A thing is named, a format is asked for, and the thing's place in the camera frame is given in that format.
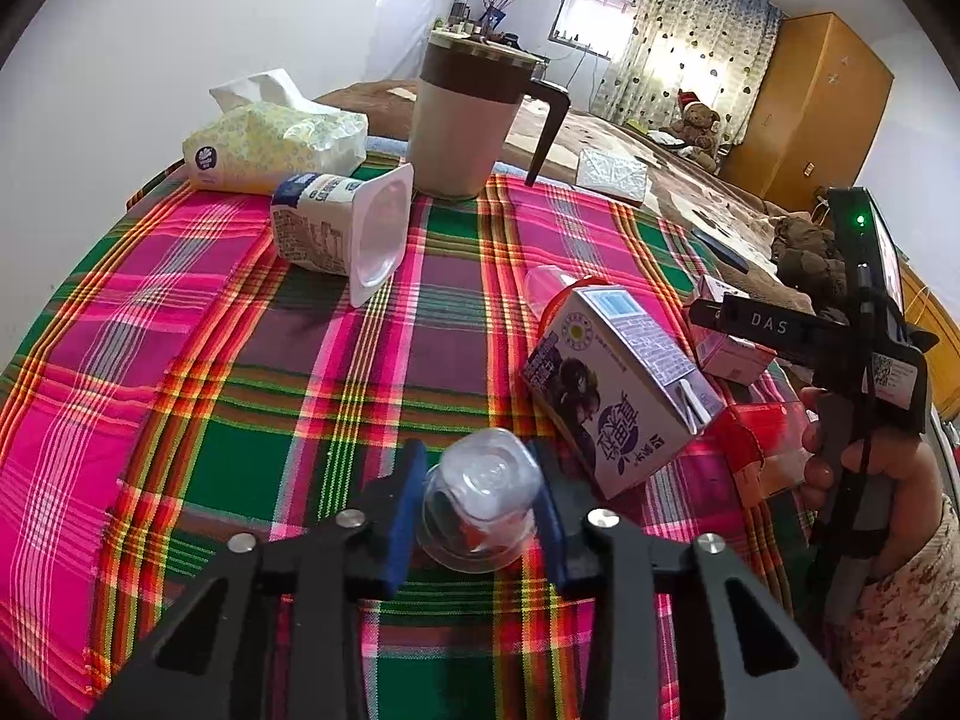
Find white yogurt cup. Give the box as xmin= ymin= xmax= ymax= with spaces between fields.
xmin=270 ymin=163 xmax=415 ymax=308

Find wooden headboard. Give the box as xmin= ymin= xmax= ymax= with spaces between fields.
xmin=896 ymin=255 xmax=960 ymax=428

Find dark phone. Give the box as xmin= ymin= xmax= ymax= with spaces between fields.
xmin=690 ymin=229 xmax=751 ymax=275

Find plaid tablecloth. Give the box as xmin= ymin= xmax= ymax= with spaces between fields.
xmin=0 ymin=150 xmax=833 ymax=720

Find dark brown clothes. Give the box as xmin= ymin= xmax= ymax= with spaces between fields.
xmin=769 ymin=214 xmax=848 ymax=316

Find small window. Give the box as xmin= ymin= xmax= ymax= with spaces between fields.
xmin=550 ymin=0 xmax=638 ymax=61

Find clear plastic bottle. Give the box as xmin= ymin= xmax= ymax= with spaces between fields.
xmin=421 ymin=427 xmax=542 ymax=575

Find heart print curtain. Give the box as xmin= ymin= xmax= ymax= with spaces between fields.
xmin=596 ymin=0 xmax=785 ymax=140

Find small pink box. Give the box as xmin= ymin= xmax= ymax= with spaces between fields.
xmin=686 ymin=274 xmax=773 ymax=383

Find wooden wardrobe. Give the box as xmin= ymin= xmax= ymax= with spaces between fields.
xmin=720 ymin=11 xmax=896 ymax=211

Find brown patterned bed blanket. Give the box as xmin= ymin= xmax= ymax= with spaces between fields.
xmin=315 ymin=79 xmax=826 ymax=316

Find beige brown lidded mug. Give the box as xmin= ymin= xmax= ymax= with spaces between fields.
xmin=407 ymin=30 xmax=571 ymax=202

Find person's right hand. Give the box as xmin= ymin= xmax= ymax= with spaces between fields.
xmin=799 ymin=386 xmax=947 ymax=578

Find clear pink plastic container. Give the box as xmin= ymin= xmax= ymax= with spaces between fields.
xmin=523 ymin=266 xmax=601 ymax=331

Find person's right forearm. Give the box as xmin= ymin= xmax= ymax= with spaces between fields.
xmin=840 ymin=495 xmax=960 ymax=698

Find yellow tissue pack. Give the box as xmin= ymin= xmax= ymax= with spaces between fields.
xmin=182 ymin=69 xmax=370 ymax=196

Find purple milk carton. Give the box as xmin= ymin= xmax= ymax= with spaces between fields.
xmin=520 ymin=283 xmax=727 ymax=500

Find clear plastic packet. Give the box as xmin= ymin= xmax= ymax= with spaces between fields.
xmin=576 ymin=148 xmax=650 ymax=202

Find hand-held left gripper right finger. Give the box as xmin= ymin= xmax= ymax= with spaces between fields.
xmin=525 ymin=439 xmax=863 ymax=720

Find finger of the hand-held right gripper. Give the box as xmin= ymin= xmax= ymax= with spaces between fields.
xmin=688 ymin=296 xmax=818 ymax=361

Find red flat box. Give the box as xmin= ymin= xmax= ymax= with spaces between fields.
xmin=709 ymin=401 xmax=826 ymax=507

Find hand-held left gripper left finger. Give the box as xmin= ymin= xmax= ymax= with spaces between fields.
xmin=90 ymin=439 xmax=428 ymax=720

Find brown teddy bear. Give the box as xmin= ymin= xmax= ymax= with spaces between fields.
xmin=670 ymin=90 xmax=725 ymax=170

